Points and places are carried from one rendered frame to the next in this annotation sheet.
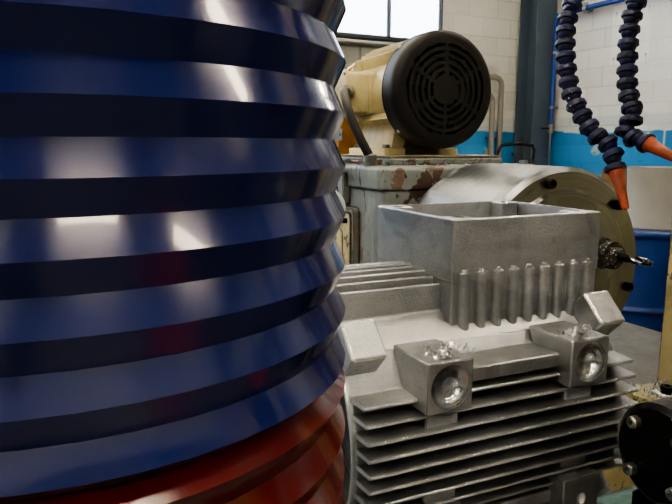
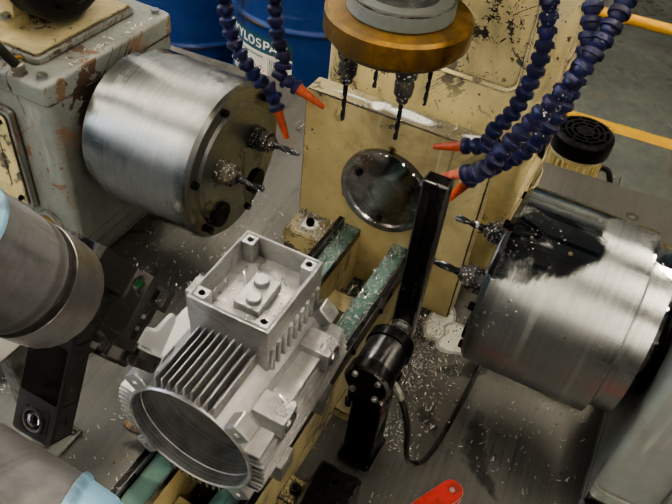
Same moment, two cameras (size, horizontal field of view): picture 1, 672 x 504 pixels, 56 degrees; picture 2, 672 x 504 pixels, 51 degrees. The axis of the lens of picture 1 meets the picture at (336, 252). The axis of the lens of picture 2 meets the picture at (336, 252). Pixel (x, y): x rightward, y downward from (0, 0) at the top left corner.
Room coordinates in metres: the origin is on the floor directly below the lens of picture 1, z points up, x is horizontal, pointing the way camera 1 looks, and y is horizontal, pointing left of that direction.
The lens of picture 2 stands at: (0.02, 0.20, 1.70)
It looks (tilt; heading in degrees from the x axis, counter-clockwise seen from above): 44 degrees down; 316
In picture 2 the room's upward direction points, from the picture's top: 7 degrees clockwise
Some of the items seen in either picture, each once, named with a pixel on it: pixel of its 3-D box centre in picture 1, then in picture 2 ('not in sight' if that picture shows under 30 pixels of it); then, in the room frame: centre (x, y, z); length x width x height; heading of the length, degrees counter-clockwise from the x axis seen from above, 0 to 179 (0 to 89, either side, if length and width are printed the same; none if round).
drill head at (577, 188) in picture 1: (490, 252); (159, 131); (0.88, -0.22, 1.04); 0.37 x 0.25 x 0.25; 23
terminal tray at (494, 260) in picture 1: (482, 257); (256, 300); (0.45, -0.11, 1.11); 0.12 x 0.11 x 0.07; 114
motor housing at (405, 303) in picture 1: (431, 389); (238, 374); (0.43, -0.07, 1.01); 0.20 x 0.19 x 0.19; 114
